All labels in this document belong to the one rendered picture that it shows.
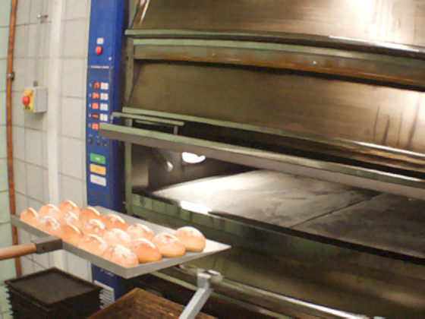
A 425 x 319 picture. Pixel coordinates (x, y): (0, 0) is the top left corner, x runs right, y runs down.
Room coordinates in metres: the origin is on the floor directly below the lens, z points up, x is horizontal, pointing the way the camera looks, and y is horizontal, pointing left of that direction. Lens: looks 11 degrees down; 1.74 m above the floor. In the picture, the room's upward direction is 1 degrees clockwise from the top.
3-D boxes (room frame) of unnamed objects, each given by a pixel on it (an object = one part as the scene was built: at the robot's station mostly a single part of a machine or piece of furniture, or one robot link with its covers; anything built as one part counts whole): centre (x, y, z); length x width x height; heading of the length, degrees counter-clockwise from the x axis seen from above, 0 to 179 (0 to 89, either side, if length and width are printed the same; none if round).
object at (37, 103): (2.67, 0.73, 1.46); 0.10 x 0.07 x 0.10; 47
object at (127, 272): (1.80, 0.27, 1.19); 0.55 x 0.36 x 0.03; 48
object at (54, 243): (1.63, 0.42, 1.19); 0.09 x 0.04 x 0.03; 138
